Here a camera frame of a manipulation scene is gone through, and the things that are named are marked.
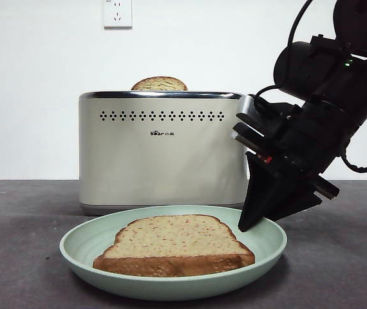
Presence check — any large toast slice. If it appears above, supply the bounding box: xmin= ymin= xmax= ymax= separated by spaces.
xmin=92 ymin=214 xmax=256 ymax=278

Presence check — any pale green round plate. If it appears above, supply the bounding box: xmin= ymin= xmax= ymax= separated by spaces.
xmin=59 ymin=205 xmax=288 ymax=302

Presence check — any cream two-slot toaster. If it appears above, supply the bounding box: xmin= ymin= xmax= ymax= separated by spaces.
xmin=77 ymin=91 xmax=251 ymax=217

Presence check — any small toast slice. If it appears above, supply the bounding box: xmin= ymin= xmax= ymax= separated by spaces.
xmin=130 ymin=76 xmax=189 ymax=92

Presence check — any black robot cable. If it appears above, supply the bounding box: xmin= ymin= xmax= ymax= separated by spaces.
xmin=286 ymin=0 xmax=315 ymax=50
xmin=340 ymin=95 xmax=367 ymax=174

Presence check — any white wall socket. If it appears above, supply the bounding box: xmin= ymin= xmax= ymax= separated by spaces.
xmin=103 ymin=0 xmax=133 ymax=31

